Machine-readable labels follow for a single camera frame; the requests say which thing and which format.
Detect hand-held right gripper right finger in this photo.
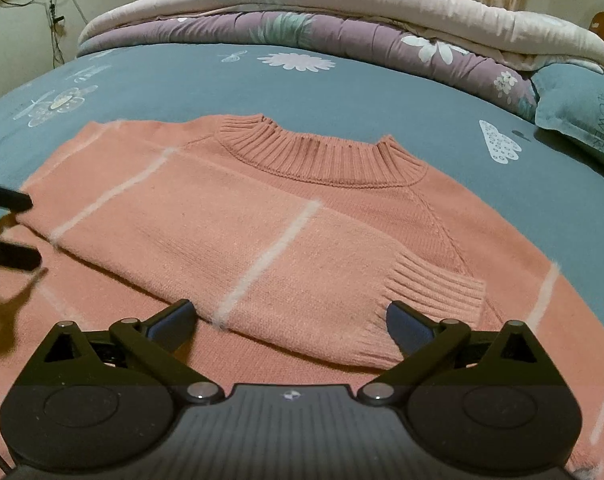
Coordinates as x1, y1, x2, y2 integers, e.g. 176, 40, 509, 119
357, 301, 552, 406

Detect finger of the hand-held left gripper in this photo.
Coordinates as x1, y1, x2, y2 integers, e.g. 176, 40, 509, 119
0, 240, 43, 272
0, 170, 34, 211

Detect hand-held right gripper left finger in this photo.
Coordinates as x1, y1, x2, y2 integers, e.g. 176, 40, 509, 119
29, 299, 226, 406

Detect pink striped knit sweater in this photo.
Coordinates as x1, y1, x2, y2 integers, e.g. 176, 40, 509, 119
0, 114, 604, 480

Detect blue floral pillow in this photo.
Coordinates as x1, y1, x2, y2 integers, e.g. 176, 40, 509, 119
532, 62, 604, 176

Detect pink floral quilt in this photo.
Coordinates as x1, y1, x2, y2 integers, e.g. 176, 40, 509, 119
77, 0, 604, 68

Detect black wall cables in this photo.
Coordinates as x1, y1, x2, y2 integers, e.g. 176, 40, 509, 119
0, 0, 90, 66

